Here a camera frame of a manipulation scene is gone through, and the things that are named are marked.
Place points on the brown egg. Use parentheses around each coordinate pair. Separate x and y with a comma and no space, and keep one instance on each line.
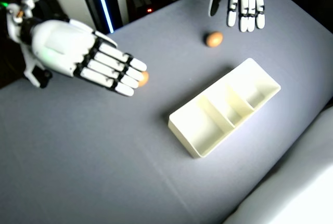
(213,39)
(145,78)

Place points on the grey table cloth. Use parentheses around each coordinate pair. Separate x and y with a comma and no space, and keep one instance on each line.
(91,156)

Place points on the white three-well tray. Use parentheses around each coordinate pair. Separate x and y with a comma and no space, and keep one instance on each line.
(197,126)

